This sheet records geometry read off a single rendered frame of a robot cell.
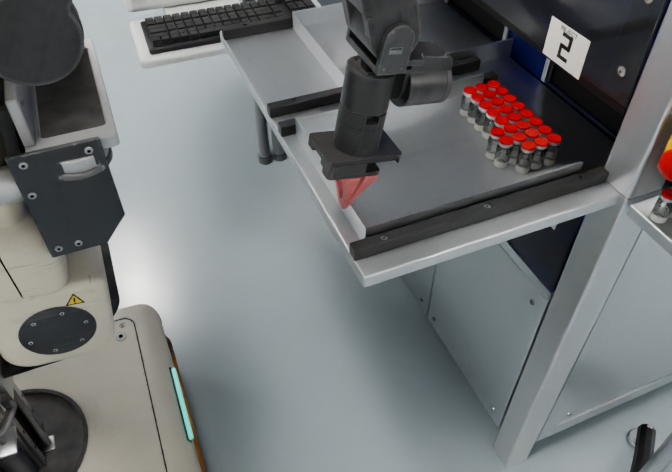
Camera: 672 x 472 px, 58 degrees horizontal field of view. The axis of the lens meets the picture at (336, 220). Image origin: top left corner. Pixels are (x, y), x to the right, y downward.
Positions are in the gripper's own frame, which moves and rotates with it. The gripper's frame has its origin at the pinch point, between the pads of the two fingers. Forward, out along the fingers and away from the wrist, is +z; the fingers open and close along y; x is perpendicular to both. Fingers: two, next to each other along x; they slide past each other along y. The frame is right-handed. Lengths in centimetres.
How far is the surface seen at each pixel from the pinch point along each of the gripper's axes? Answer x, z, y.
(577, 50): 4.7, -17.8, 35.6
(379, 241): -7.3, 1.1, 2.0
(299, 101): 26.4, 0.6, 3.6
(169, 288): 76, 94, -9
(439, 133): 11.8, -0.7, 21.9
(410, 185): 2.5, 1.1, 12.0
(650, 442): -22, 69, 82
